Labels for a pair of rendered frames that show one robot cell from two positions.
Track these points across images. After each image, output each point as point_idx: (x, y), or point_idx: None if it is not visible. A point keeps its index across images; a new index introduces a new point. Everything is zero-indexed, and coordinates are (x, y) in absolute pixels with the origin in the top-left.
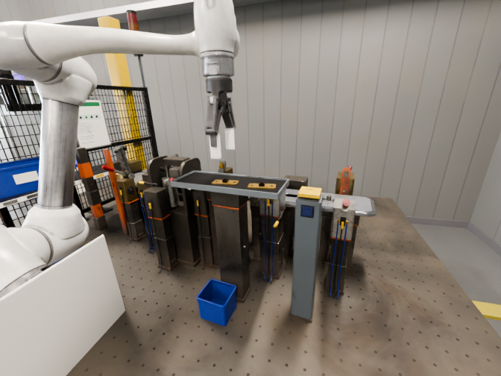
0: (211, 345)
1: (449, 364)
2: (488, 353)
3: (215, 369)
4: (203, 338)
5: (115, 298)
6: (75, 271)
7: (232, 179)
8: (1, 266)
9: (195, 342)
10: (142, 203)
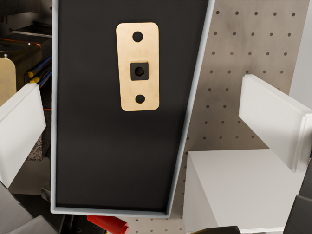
0: (215, 26)
1: None
2: None
3: (241, 10)
4: (208, 40)
5: (203, 165)
6: (263, 211)
7: (100, 57)
8: None
9: (215, 46)
10: None
